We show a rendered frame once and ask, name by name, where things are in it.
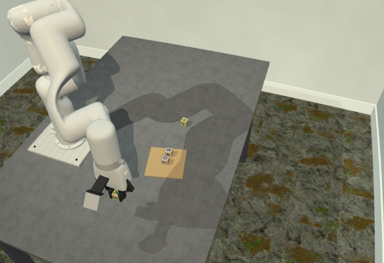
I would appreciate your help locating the wooden letter block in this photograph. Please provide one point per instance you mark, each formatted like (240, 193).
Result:
(184, 122)
(115, 195)
(165, 160)
(169, 152)

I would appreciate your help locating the tan flat mat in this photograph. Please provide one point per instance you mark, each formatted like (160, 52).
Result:
(175, 168)

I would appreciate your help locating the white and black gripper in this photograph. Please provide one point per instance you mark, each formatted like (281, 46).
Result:
(119, 178)

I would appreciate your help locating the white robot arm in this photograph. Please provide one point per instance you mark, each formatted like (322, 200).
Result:
(48, 28)

